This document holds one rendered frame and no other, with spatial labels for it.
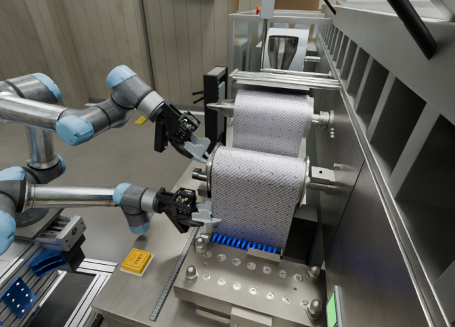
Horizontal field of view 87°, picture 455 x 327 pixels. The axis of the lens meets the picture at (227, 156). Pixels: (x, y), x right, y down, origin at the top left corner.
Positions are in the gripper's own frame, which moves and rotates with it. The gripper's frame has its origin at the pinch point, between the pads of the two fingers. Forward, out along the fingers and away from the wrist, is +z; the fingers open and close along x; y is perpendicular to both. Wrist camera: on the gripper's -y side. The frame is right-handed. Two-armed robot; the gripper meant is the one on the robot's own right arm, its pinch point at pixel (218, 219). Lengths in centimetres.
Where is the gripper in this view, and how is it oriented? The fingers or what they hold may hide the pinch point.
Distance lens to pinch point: 78.4
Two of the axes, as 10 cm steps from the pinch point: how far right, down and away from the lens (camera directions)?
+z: 9.6, 1.6, -2.1
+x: 2.6, -5.2, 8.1
